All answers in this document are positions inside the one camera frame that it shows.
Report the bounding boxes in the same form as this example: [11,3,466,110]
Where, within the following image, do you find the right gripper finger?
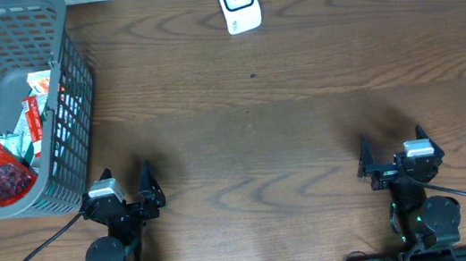
[415,124,444,156]
[358,135,377,176]

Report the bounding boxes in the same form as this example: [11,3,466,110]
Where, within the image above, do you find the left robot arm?
[79,162,166,261]

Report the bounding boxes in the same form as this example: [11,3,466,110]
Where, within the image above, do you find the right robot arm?
[358,126,461,261]

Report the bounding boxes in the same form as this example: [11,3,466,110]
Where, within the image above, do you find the white barcode scanner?
[218,0,262,35]

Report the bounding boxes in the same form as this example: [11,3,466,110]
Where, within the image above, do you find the light green wipes pack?
[0,133,23,159]

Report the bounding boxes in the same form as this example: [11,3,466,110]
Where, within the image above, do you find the red and white snack packet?
[21,96,43,143]

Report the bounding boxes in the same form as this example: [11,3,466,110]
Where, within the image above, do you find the orange and white snack packet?
[26,70,51,95]

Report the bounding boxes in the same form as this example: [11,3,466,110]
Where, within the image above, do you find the grey plastic mesh basket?
[0,0,93,220]

